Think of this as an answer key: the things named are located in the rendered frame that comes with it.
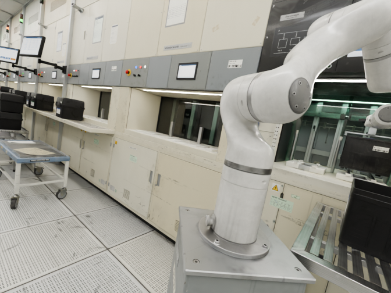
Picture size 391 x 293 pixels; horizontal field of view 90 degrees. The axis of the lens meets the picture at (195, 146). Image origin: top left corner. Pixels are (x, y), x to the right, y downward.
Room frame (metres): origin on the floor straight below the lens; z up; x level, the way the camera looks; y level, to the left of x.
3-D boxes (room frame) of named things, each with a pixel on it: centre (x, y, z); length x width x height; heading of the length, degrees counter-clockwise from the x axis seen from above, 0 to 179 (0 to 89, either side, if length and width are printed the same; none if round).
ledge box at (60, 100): (2.59, 1.72, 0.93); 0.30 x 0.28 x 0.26; 50
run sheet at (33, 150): (1.96, 1.62, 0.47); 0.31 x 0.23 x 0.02; 75
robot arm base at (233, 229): (0.50, -0.14, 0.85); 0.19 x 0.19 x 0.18
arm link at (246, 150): (0.53, -0.12, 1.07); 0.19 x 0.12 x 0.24; 28
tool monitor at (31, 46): (2.77, 2.23, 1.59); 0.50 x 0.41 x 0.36; 143
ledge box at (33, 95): (3.31, 2.67, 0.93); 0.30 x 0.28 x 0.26; 56
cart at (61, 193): (2.09, 1.74, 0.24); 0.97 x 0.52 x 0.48; 56
